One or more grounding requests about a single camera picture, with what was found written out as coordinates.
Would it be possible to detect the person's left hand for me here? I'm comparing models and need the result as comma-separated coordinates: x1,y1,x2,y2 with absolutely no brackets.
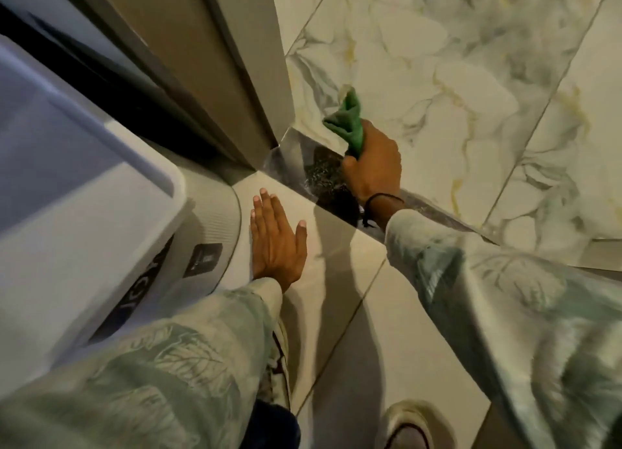
250,188,308,294

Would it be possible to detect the person's right hand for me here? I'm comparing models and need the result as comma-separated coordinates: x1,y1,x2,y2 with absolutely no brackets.
341,119,404,206

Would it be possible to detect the green cleaning cloth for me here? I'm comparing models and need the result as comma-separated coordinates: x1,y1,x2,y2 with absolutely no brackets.
322,87,364,160

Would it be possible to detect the person's right forearm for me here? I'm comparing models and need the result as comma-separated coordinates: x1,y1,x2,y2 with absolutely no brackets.
377,198,622,449

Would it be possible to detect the person's left forearm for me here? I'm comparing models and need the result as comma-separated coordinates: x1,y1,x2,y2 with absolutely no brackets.
0,277,284,449

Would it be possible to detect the black wrist band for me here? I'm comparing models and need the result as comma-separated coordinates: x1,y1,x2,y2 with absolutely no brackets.
362,193,406,229

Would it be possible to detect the white washing machine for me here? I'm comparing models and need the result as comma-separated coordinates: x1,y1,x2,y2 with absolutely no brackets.
0,34,243,398

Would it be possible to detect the dark blue trouser leg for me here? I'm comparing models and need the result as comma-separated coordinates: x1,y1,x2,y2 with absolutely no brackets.
239,399,302,449

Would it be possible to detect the white shoe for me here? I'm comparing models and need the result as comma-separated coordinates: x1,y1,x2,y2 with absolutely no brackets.
380,399,458,449

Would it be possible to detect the beige door frame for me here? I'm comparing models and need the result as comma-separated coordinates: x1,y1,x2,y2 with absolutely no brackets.
46,0,296,171

